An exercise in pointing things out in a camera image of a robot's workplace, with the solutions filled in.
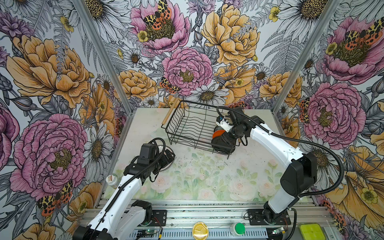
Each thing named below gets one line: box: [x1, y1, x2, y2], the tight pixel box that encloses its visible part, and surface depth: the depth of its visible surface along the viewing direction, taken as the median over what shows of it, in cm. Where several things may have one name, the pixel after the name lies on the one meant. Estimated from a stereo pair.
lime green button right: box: [299, 223, 326, 240], surface depth 71 cm
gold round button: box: [192, 221, 209, 240], surface depth 71 cm
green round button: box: [234, 222, 246, 235], surface depth 65 cm
